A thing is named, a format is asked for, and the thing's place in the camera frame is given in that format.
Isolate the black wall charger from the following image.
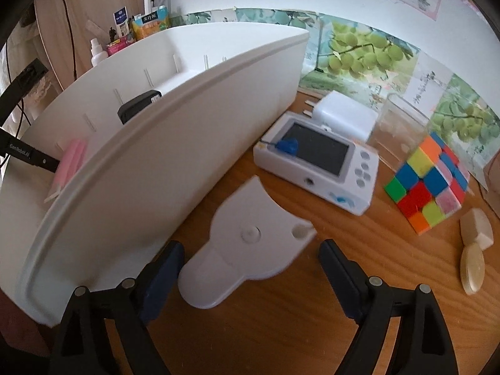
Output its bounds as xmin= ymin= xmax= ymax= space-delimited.
xmin=117 ymin=90 xmax=163 ymax=125

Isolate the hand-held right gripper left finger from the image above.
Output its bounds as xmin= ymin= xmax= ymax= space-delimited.
xmin=49 ymin=240 xmax=185 ymax=375

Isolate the white plastic organizer tray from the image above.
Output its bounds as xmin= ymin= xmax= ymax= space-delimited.
xmin=0 ymin=21 xmax=311 ymax=328

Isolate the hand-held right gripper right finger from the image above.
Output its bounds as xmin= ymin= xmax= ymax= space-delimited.
xmin=317 ymin=239 xmax=459 ymax=375

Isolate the colourful puzzle cube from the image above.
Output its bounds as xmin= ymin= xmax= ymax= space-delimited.
xmin=383 ymin=132 xmax=471 ymax=236

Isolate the clear plastic box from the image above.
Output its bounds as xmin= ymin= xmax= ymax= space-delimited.
xmin=367 ymin=93 xmax=430 ymax=161

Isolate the white plastic handheld device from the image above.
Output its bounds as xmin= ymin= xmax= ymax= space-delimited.
xmin=177 ymin=176 xmax=318 ymax=308

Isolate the white lace curtain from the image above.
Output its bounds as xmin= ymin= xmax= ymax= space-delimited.
xmin=0 ymin=23 xmax=51 ymax=126

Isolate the white handheld game console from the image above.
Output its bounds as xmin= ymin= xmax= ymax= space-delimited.
xmin=253 ymin=111 xmax=380 ymax=216

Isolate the pink tube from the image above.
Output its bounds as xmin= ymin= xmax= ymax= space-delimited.
xmin=45 ymin=138 xmax=88 ymax=203

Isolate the white wall charger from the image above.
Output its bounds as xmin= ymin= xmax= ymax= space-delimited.
xmin=305 ymin=90 xmax=380 ymax=143

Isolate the black charging cable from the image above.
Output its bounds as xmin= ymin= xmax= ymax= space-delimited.
xmin=49 ymin=0 xmax=79 ymax=83

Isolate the white spray bottle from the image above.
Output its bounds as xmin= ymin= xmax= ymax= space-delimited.
xmin=90 ymin=38 xmax=108 ymax=68

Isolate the orange juice carton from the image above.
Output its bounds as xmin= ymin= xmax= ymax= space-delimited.
xmin=131 ymin=6 xmax=173 ymax=42

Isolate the grape print poster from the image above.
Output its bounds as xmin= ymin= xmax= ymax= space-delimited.
xmin=427 ymin=72 xmax=500 ymax=188
xmin=234 ymin=8 xmax=325 ymax=36
xmin=299 ymin=13 xmax=454 ymax=122
xmin=169 ymin=11 xmax=235 ymax=28

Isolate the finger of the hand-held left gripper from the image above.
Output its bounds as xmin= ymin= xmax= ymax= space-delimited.
xmin=0 ymin=127 xmax=62 ymax=173
xmin=0 ymin=58 xmax=50 ymax=123

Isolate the small blue pick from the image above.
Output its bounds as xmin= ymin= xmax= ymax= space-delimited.
xmin=261 ymin=137 xmax=299 ymax=156

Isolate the blue white small box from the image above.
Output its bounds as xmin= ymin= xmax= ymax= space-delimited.
xmin=113 ymin=6 xmax=130 ymax=38

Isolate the round gold tin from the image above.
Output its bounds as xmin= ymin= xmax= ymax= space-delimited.
xmin=460 ymin=242 xmax=485 ymax=295

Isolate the beige faceted box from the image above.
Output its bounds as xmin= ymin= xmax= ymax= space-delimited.
xmin=459 ymin=208 xmax=493 ymax=251

